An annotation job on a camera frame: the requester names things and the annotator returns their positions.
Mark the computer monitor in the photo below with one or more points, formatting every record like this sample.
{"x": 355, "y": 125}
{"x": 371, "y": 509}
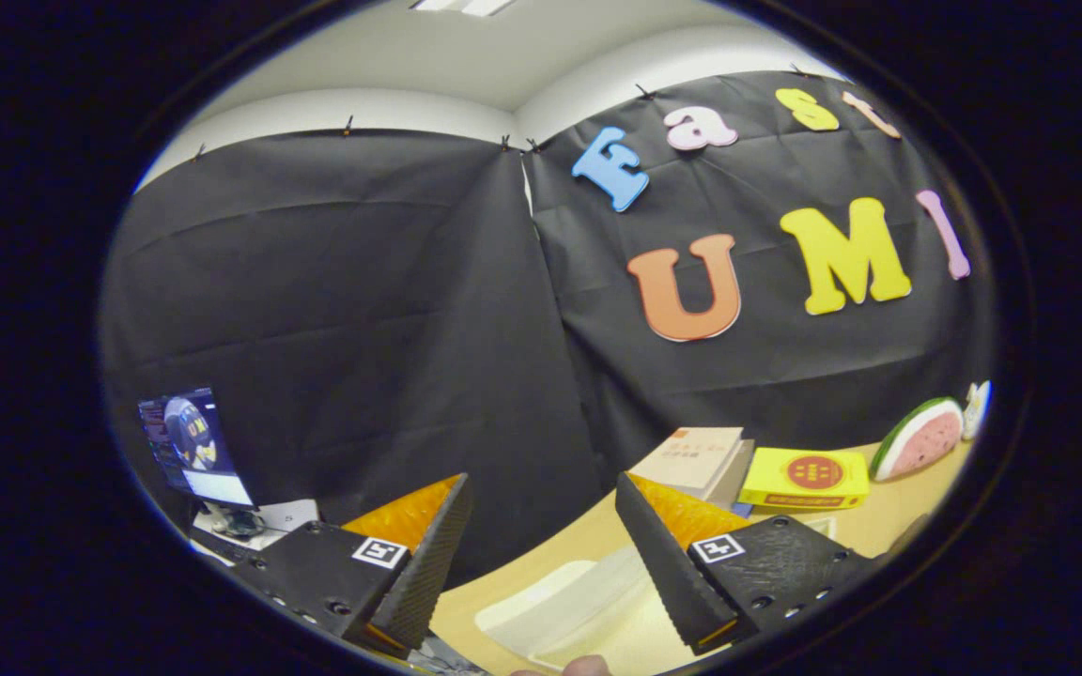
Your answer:
{"x": 193, "y": 446}

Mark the black backdrop cloth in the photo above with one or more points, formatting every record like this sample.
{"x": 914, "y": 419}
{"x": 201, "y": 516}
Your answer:
{"x": 363, "y": 329}

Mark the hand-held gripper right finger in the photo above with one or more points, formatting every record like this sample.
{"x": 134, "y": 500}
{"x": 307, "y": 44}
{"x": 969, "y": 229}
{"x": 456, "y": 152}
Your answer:
{"x": 668, "y": 573}

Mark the yellow book with red circle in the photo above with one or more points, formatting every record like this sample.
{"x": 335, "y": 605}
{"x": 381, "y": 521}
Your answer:
{"x": 809, "y": 479}

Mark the white paper sheet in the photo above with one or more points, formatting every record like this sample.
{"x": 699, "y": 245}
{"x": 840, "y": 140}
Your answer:
{"x": 292, "y": 518}

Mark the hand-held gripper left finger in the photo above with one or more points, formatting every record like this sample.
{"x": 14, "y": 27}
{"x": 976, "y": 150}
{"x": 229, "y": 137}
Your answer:
{"x": 419, "y": 573}

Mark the large ceiling light panel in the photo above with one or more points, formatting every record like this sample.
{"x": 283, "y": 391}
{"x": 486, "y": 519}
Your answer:
{"x": 461, "y": 6}

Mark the beige cover book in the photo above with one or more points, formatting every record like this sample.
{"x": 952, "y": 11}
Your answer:
{"x": 691, "y": 458}

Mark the watermelon slice plush toy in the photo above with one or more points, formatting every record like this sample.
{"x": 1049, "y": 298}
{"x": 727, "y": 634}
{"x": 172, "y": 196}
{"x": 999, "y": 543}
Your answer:
{"x": 921, "y": 441}

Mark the beige fabric storage box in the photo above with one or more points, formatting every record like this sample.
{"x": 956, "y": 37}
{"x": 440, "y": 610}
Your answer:
{"x": 560, "y": 610}

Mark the white plush toy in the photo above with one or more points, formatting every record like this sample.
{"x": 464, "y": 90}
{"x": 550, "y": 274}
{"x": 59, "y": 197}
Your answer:
{"x": 978, "y": 408}

